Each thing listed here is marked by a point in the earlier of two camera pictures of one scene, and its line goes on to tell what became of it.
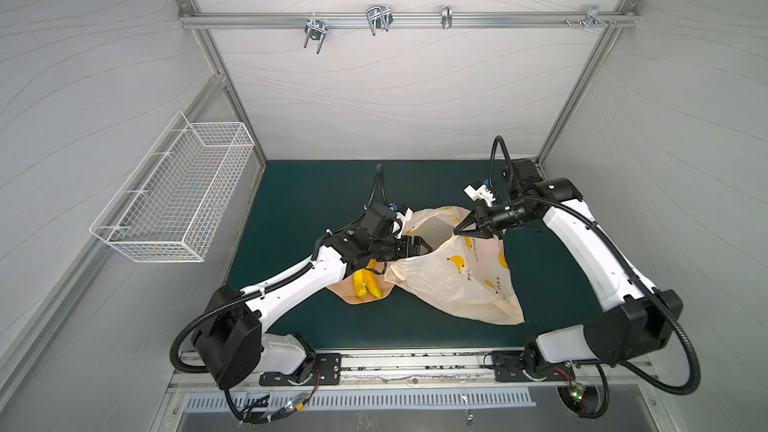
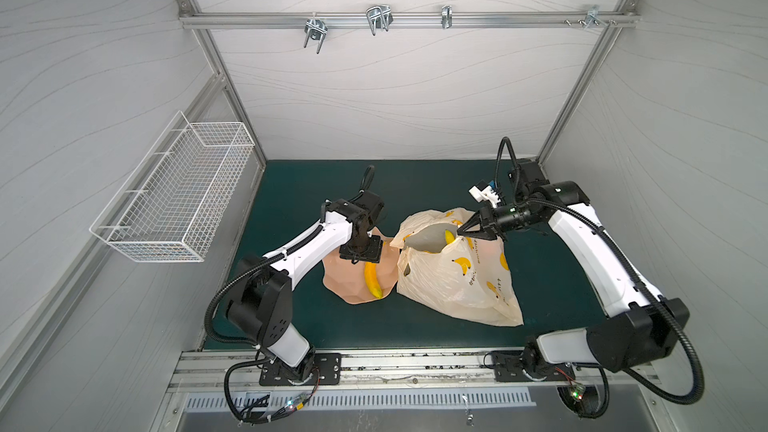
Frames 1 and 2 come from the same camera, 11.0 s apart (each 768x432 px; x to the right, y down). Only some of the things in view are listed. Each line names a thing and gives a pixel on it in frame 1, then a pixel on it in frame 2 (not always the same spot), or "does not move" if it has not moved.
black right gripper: [484, 221] does not move
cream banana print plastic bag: [470, 274] does not move
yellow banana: [371, 278] does not move
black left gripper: [404, 245] to [371, 255]
